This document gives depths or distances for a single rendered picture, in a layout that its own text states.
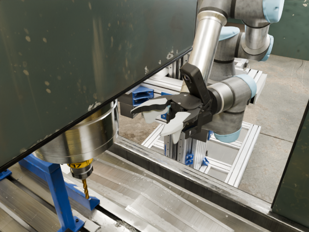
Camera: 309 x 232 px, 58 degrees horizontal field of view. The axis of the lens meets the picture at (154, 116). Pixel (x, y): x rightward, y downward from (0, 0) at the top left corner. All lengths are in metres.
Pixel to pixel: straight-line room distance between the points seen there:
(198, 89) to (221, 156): 1.79
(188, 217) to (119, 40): 1.07
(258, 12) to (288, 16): 4.09
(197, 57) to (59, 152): 0.56
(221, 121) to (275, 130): 2.43
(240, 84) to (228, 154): 1.70
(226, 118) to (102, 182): 0.82
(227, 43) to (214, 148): 1.30
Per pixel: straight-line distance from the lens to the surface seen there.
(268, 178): 2.64
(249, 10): 0.95
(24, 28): 0.26
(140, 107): 0.64
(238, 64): 1.74
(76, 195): 1.14
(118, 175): 1.48
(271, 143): 3.02
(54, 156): 0.45
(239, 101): 0.77
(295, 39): 5.11
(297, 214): 1.29
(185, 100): 0.66
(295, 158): 1.12
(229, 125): 0.81
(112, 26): 0.33
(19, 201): 1.25
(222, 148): 2.48
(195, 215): 1.34
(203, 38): 0.90
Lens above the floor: 1.78
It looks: 34 degrees down
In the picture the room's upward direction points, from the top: straight up
